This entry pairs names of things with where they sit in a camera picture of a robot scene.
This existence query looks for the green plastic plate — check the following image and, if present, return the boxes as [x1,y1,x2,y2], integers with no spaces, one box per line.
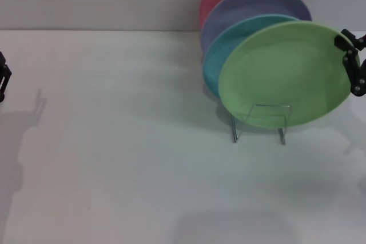
[218,21,353,128]

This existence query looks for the chrome wire plate rack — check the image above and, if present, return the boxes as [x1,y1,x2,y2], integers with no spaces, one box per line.
[230,103,292,145]

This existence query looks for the teal plastic plate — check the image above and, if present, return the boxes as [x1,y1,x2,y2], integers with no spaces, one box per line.
[202,14,304,99]

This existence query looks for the purple plastic plate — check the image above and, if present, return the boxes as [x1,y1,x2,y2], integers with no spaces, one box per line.
[200,0,313,53]

